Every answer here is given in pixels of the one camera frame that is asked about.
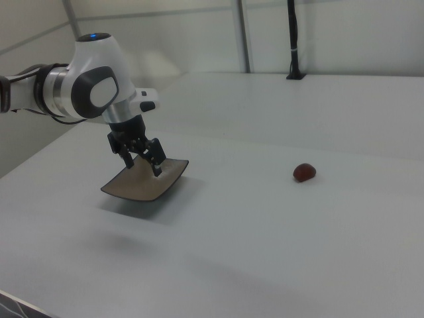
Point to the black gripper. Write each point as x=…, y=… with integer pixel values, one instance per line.
x=127, y=130

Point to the dark patterned object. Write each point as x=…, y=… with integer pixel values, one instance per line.
x=16, y=306

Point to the grey metal frame post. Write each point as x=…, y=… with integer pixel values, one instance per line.
x=245, y=36
x=72, y=18

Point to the square brown ceramic plate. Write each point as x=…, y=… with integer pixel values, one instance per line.
x=142, y=185

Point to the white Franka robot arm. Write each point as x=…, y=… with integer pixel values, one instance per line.
x=96, y=59

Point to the black camera pole with base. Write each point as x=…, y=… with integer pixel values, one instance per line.
x=293, y=39

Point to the small round brown food item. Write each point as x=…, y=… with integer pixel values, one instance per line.
x=304, y=173

